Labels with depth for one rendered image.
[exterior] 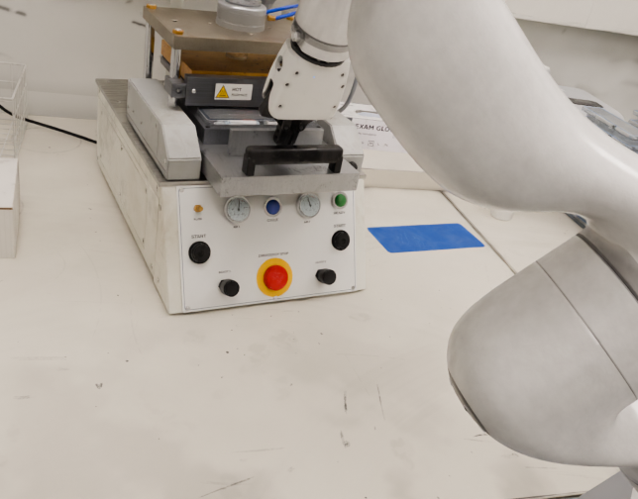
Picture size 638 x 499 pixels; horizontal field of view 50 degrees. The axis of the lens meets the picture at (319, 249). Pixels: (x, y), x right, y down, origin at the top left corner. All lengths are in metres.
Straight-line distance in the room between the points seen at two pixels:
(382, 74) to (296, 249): 0.70
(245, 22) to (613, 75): 1.30
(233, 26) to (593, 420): 0.83
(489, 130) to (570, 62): 1.66
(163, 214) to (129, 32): 0.75
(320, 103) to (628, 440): 0.59
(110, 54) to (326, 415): 1.07
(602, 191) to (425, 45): 0.14
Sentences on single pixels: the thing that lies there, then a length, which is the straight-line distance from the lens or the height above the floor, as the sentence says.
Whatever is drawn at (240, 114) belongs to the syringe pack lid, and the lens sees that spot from 1.09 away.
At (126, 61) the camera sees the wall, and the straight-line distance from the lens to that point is 1.70.
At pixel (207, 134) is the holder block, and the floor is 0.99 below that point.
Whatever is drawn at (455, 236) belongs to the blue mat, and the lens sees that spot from 1.44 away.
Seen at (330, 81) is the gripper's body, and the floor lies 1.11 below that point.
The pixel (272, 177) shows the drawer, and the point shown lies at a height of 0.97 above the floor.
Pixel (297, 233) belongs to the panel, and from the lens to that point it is 1.08.
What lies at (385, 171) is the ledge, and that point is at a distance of 1.56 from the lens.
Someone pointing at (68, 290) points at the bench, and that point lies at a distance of 1.08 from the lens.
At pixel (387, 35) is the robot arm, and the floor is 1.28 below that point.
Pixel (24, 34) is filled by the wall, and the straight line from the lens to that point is 1.69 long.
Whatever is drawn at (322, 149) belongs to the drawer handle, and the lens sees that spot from 0.99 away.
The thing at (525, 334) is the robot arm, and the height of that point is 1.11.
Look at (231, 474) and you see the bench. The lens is 0.82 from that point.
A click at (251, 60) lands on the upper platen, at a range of 1.18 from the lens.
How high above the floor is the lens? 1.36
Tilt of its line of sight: 29 degrees down
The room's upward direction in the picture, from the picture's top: 12 degrees clockwise
